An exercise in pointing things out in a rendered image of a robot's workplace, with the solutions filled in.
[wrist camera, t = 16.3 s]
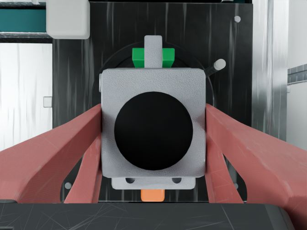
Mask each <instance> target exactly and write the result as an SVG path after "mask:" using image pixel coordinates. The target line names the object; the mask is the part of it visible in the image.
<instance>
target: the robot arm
mask: <svg viewBox="0 0 307 230"><path fill-rule="evenodd" d="M223 154H224V156H225V157H226V158H227V159H228V160H229V162H230V163H231V164H232V166H233V167H234V168H235V170H236V171H237V172H238V173H239V175H240V176H241V177H242V179H243V180H244V182H245V184H246V188H247V202H246V204H244V203H243V201H242V199H241V197H240V195H239V193H238V191H237V189H236V188H235V186H234V184H233V182H232V179H231V177H230V174H229V172H228V168H227V165H226V162H225V159H224V156H223ZM83 155H84V157H83V160H82V163H81V165H80V168H79V172H78V175H77V177H76V180H75V182H74V184H73V186H72V188H71V190H70V192H69V194H68V195H67V197H66V199H65V201H64V203H61V202H60V190H61V185H62V182H63V180H64V179H65V178H66V177H67V175H68V174H69V173H70V171H71V170H72V169H73V167H74V166H75V165H76V163H77V162H78V161H79V160H80V158H81V157H82V156H83ZM101 179H102V172H101V104H98V105H96V106H94V107H93V108H91V109H89V110H88V111H86V112H84V113H83V114H81V115H79V116H78V117H76V118H74V119H73V120H71V121H69V122H67V123H65V124H63V125H61V126H58V127H56V128H54V129H51V130H49V131H46V132H44V133H42V134H40V135H37V136H35V137H33V138H30V139H28V140H26V141H23V142H21V143H18V144H16V145H14V146H11V147H9V148H6V149H4V150H2V151H0V230H307V151H306V150H304V149H301V148H299V147H297V146H294V145H292V144H290V143H287V142H285V141H282V140H280V139H278V138H275V137H273V136H270V135H268V134H266V133H263V132H261V131H259V130H256V129H254V128H252V127H249V126H247V125H245V124H242V123H240V122H238V121H237V120H235V119H233V118H232V117H230V116H228V115H227V114H225V113H223V112H221V111H220V110H218V109H216V108H215V107H213V106H211V105H210V104H207V103H206V172H205V179H206V187H207V193H208V198H209V203H98V198H99V193H100V187H101Z"/></svg>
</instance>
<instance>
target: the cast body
mask: <svg viewBox="0 0 307 230"><path fill-rule="evenodd" d="M101 172H102V174H103V176H105V177H107V178H111V185H112V187H113V188H114V189H193V188H194V187H195V184H196V178H200V177H202V176H204V175H205V172H206V75H205V73H204V70H201V69H199V68H162V36H145V37H144V68H108V69H106V70H103V73H102V75H101Z"/></svg>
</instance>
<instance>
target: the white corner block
mask: <svg viewBox="0 0 307 230"><path fill-rule="evenodd" d="M46 31H47V34H48V35H49V36H51V37H52V38H54V39H88V38H89V37H90V3H89V1H88V0H46Z"/></svg>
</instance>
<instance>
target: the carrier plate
mask: <svg viewBox="0 0 307 230"><path fill-rule="evenodd" d="M89 3H90V37H89V38H88V39H54V38H52V129H54V128H56V127H58V126H61V125H63V124H65V123H67V122H69V121H71V120H73V119H74V118H76V117H78V116H79V115H81V114H83V113H84V112H86V111H88V110H89V109H91V107H90V98H91V91H92V86H93V83H94V80H95V78H96V76H97V74H98V72H99V70H100V68H101V67H102V65H103V64H104V63H105V62H106V60H107V59H108V58H109V57H110V56H112V55H113V54H114V53H115V52H117V51H118V50H120V49H121V48H123V47H125V46H127V45H130V44H132V43H135V42H140V41H144V37H145V36H162V41H164V42H170V43H173V44H175V45H177V46H179V47H182V48H183V49H185V50H187V51H188V52H189V53H191V54H192V55H193V56H194V57H195V58H196V59H197V60H198V61H199V62H200V63H201V64H202V66H203V67H204V69H206V68H208V67H209V66H210V65H212V64H213V63H215V62H216V61H217V60H219V59H223V60H224V61H225V62H226V66H225V67H224V68H222V69H221V70H219V71H217V72H215V73H214V74H212V75H210V76H209V78H210V81H211V84H212V87H213V92H214V107H215V108H216V109H218V110H220V111H221V112H223V113H225V114H227V115H228V116H230V117H232V118H233V119H235V120H237V121H238V122H240V123H242V124H245V125H247V126H249V127H252V69H253V8H254V5H253V4H252V3H182V2H107V1H89ZM223 156H224V154H223ZM83 157H84V155H83V156H82V157H81V158H80V160H79V161H78V162H77V163H76V165H75V166H74V167H73V169H72V170H71V171H70V173H69V174H68V175H67V177H66V178H65V179H64V180H63V182H62V185H61V190H60V201H61V202H64V201H65V199H66V197H67V195H68V194H69V192H70V190H71V188H72V186H73V184H74V182H75V180H76V177H77V175H78V172H79V168H80V165H81V163H82V160H83ZM224 159H225V162H226V165H227V168H228V172H229V174H230V177H231V179H232V182H233V184H234V186H235V188H236V189H237V191H238V193H239V195H240V197H241V199H242V201H243V202H247V188H246V184H245V182H244V180H243V179H242V177H241V176H240V175H239V173H238V172H237V171H236V170H235V168H234V167H233V166H232V164H231V163H230V162H229V160H228V159H227V158H226V157H225V156H224ZM98 202H143V201H142V199H141V190H140V189H114V188H113V187H112V185H111V178H107V177H105V176H103V175H102V179H101V187H100V193H99V198H98ZM162 202H209V198H208V193H207V187H206V179H205V175H204V176H202V177H200V178H196V184H195V187H194V188H193V189H165V190H164V200H163V201H162Z"/></svg>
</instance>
